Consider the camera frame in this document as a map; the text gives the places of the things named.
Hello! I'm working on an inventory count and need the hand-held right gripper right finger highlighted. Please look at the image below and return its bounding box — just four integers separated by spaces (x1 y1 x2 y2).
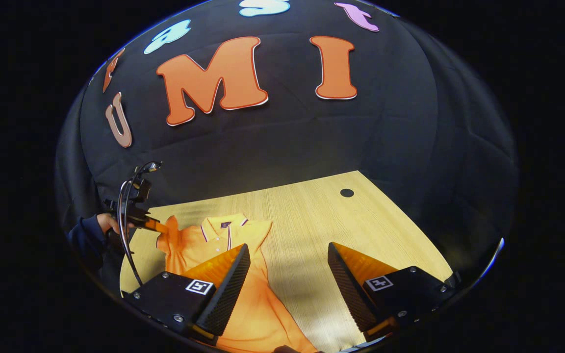
327 242 461 343

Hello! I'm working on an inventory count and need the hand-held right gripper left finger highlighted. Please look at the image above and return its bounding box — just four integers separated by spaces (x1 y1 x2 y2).
123 243 252 346

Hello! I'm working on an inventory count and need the orange polo T-shirt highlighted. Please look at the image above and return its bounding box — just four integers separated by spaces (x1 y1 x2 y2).
156 213 318 353

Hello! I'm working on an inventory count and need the black backdrop cloth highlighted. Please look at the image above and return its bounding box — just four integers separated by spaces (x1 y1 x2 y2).
56 0 519 295

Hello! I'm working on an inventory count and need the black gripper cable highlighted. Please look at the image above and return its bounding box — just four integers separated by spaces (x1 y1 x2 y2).
117 161 161 287

